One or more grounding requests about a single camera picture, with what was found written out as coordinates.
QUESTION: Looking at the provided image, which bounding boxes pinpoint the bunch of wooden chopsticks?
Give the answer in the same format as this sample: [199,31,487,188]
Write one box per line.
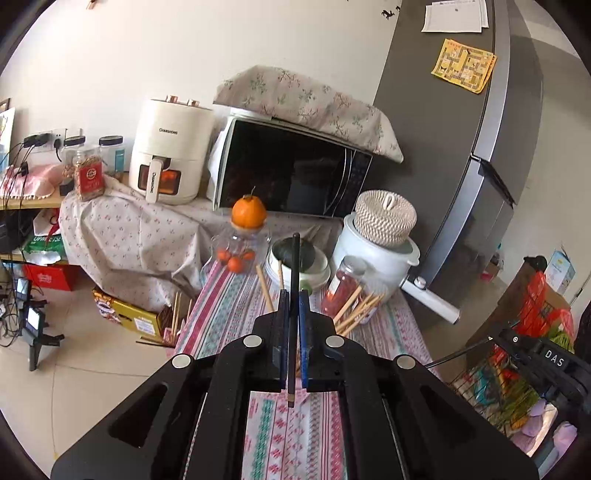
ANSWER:
[342,298,385,337]

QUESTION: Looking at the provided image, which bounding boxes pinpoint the wire basket with groceries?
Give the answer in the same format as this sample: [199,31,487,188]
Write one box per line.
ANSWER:
[462,272,578,439]

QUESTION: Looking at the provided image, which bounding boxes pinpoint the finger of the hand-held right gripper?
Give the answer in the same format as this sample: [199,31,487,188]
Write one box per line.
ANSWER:
[490,325,542,366]

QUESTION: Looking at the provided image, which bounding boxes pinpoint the grey floral cloth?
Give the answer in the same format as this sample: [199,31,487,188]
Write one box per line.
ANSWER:
[213,65,404,163]

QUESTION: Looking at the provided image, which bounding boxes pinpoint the chopsticks in pink holder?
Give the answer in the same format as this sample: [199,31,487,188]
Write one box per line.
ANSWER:
[338,293,377,332]

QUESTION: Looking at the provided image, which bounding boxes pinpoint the dark chopstick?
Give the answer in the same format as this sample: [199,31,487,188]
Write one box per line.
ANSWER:
[424,338,494,370]
[287,232,302,408]

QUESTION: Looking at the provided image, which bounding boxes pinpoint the brown box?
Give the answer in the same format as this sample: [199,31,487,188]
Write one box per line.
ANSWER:
[136,302,188,348]

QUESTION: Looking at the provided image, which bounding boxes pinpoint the woven lidded basket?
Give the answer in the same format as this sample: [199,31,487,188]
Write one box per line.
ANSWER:
[355,190,417,245]

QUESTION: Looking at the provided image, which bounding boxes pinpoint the white and blue carton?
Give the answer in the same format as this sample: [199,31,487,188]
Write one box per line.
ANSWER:
[545,249,576,296]

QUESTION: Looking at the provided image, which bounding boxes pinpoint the white papers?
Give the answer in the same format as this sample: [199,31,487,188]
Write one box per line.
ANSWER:
[421,0,490,34]

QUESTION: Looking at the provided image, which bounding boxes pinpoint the lilac fuzzy cloth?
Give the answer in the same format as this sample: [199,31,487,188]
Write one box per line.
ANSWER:
[510,399,580,457]

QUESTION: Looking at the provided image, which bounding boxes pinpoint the white wall power socket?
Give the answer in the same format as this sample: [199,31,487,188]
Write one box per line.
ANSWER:
[23,129,70,151]

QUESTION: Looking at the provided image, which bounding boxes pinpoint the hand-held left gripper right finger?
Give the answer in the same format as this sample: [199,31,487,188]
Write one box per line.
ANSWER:
[300,291,539,480]

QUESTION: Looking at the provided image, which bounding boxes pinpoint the black cables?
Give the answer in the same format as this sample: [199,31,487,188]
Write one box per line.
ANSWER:
[0,141,35,210]

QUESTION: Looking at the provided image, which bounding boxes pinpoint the red box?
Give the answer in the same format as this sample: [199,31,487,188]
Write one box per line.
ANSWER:
[23,264,79,292]

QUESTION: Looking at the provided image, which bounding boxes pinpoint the white bowl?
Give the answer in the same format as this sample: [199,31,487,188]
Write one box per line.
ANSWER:
[265,247,334,291]

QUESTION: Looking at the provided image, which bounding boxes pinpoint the nut jar with red label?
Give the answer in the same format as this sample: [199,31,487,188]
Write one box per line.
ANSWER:
[73,148,107,201]

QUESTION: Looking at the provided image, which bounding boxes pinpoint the clear glass jar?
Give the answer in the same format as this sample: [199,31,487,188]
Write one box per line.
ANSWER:
[211,222,272,274]

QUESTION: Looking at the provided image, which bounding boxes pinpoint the cream air fryer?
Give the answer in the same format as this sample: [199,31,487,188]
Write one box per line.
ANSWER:
[128,95,215,206]

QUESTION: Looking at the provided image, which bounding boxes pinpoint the white pot with handle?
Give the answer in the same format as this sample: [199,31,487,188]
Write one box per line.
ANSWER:
[331,213,461,325]

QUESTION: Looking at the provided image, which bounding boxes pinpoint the yellow paper poster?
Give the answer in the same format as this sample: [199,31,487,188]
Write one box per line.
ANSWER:
[431,38,498,94]

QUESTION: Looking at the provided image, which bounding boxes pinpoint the clear jar of red berries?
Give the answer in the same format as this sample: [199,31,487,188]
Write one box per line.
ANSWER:
[322,256,370,325]

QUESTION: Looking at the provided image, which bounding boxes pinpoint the patterned red green tablecloth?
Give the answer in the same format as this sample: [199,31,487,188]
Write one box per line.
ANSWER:
[178,217,437,480]

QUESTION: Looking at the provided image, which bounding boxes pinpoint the orange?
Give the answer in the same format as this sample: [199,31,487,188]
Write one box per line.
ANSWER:
[232,195,267,229]

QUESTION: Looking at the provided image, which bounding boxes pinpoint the dark green squash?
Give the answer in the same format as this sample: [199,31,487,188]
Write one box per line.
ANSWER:
[271,237,317,273]

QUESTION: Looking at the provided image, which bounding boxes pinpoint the white red-flowered cloth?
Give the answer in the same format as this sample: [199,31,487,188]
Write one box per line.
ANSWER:
[59,178,232,315]

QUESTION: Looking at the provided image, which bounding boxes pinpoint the black wire rack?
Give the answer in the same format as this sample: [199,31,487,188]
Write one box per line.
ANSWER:
[441,318,578,446]

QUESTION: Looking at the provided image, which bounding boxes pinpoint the pink cloth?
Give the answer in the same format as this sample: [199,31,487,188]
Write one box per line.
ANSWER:
[0,164,65,199]

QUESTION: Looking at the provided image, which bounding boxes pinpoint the grey refrigerator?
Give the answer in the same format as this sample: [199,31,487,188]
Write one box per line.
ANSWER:
[373,0,591,333]

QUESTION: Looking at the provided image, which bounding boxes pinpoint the black microwave oven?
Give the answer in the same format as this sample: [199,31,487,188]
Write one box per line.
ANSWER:
[206,115,374,219]

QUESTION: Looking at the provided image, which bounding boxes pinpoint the picture frame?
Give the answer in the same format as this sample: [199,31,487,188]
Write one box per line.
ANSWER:
[0,98,17,153]

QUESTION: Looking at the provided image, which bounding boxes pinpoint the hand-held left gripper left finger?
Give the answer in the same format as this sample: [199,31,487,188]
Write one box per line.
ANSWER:
[51,290,290,480]

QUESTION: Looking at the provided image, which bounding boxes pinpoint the wooden shelf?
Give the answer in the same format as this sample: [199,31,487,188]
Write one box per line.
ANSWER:
[0,171,130,210]

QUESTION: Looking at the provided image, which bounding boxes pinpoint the yellow snack box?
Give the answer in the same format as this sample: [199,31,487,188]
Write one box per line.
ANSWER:
[92,286,160,335]

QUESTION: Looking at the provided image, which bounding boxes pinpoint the green bag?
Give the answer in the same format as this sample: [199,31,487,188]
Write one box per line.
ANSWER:
[21,233,65,264]

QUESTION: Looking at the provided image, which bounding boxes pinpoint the clear jar with black lid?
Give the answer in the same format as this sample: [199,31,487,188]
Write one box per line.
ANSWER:
[62,135,87,167]
[98,135,126,176]

